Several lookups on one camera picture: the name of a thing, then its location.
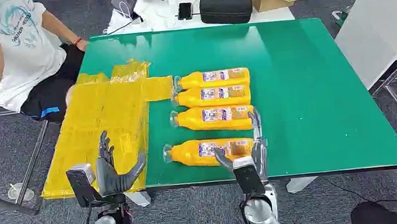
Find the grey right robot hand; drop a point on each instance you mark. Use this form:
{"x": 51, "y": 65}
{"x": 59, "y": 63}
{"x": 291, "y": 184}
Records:
{"x": 261, "y": 156}

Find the orange drink bottle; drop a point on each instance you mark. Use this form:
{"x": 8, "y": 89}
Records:
{"x": 195, "y": 81}
{"x": 188, "y": 155}
{"x": 192, "y": 122}
{"x": 190, "y": 100}

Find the grey metal floor frame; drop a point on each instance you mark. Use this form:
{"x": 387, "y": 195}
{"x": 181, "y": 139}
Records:
{"x": 32, "y": 163}

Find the person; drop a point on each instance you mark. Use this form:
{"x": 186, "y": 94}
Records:
{"x": 25, "y": 51}

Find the black zippered case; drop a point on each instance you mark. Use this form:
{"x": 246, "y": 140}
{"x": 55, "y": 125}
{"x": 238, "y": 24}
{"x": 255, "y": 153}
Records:
{"x": 226, "y": 8}

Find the green and white object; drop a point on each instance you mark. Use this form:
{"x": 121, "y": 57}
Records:
{"x": 340, "y": 17}

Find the green table mat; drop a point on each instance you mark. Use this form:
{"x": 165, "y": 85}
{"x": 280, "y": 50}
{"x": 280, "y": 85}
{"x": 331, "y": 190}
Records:
{"x": 310, "y": 96}

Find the clear plastic cup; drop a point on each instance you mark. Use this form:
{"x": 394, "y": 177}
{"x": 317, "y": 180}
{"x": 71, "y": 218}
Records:
{"x": 15, "y": 194}

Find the white side table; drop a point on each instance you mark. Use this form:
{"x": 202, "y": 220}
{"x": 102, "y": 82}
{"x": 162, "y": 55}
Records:
{"x": 160, "y": 18}

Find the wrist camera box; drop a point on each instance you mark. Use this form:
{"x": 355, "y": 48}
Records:
{"x": 248, "y": 179}
{"x": 84, "y": 189}

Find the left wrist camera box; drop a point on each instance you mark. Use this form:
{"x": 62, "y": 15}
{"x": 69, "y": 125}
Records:
{"x": 84, "y": 189}

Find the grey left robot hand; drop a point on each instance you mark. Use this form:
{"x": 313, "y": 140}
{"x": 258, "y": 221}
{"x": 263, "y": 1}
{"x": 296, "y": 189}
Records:
{"x": 112, "y": 179}

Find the yellow plastic sheet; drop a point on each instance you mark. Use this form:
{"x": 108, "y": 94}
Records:
{"x": 87, "y": 129}

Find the white table leg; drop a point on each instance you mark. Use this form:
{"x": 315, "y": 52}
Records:
{"x": 300, "y": 184}
{"x": 139, "y": 198}

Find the black smartphone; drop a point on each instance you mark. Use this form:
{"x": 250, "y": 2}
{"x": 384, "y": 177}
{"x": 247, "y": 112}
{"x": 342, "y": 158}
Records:
{"x": 185, "y": 11}

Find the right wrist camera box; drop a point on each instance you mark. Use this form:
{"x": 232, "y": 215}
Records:
{"x": 248, "y": 179}

